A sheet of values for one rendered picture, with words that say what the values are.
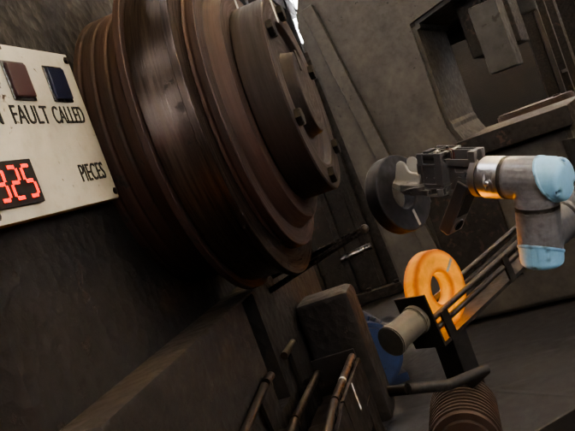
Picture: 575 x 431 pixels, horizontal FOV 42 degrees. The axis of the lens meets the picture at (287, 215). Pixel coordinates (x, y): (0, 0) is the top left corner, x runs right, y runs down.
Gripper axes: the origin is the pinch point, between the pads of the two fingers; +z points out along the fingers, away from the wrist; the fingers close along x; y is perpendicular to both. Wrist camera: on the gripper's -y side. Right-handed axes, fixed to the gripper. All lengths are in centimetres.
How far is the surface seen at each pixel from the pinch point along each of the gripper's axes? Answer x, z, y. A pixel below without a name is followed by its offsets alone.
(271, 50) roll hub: 49, -23, 31
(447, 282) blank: -3.0, -7.3, -20.7
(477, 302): -9.5, -9.2, -27.2
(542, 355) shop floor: -137, 48, -109
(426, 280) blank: 3.9, -7.4, -17.8
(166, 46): 61, -19, 34
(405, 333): 15.6, -10.0, -23.4
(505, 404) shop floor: -94, 40, -107
